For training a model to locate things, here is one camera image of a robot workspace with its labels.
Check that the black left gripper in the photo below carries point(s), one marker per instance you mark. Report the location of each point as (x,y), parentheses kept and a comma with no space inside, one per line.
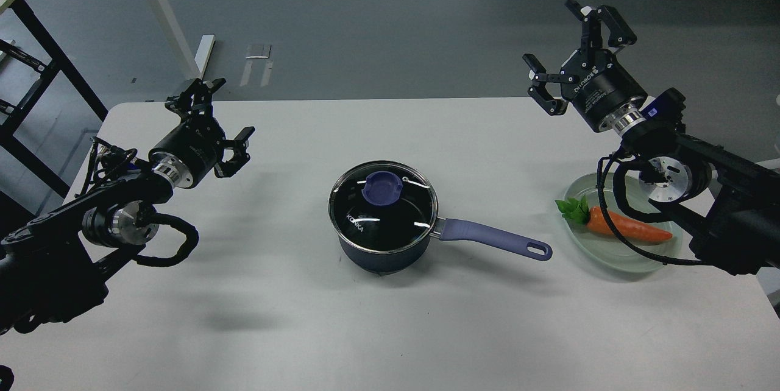
(195,147)

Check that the glass lid with blue knob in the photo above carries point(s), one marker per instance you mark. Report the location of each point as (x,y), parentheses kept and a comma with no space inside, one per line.
(382,206)

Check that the black metal rack left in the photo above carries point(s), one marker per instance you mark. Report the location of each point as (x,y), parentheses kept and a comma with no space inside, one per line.
(59,63)

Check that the orange toy carrot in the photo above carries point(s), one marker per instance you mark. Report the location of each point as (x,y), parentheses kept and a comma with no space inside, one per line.
(581,213)

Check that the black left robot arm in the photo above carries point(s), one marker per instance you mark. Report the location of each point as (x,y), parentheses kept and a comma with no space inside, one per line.
(57,266)

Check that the blue saucepan with handle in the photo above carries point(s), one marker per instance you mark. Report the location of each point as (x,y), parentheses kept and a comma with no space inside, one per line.
(447,230)

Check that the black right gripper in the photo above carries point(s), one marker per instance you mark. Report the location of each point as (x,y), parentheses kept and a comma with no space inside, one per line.
(594,82)

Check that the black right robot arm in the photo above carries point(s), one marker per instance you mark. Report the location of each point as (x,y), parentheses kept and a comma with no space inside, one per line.
(728,205)

